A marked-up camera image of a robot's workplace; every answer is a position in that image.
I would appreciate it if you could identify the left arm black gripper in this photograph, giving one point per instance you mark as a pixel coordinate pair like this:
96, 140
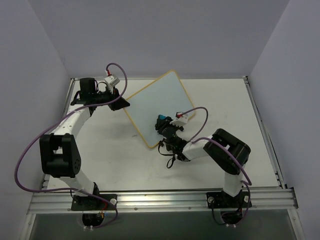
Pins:
114, 99

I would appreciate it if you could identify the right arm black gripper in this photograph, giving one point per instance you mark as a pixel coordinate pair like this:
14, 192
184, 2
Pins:
164, 126

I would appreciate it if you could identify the yellow-framed small whiteboard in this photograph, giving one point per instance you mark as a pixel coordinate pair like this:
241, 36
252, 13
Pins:
163, 96

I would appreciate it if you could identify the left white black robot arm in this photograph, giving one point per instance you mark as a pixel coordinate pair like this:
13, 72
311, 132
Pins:
60, 156

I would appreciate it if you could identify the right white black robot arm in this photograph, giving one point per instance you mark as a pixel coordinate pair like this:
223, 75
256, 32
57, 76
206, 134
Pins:
230, 153

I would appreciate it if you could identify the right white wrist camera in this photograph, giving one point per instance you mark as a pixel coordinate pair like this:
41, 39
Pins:
180, 120

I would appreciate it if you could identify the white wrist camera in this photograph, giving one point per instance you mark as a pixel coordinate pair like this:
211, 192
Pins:
180, 120
112, 80

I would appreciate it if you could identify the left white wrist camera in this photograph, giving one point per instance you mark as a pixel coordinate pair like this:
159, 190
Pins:
112, 80

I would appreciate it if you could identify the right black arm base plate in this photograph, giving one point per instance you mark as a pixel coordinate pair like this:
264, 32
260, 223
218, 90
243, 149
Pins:
221, 200

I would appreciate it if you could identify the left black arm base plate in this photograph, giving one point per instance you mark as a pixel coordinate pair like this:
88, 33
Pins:
88, 203

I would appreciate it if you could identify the aluminium table edge rail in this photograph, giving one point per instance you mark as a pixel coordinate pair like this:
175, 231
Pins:
266, 137

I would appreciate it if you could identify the front aluminium frame rail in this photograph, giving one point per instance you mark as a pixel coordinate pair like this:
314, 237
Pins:
162, 202

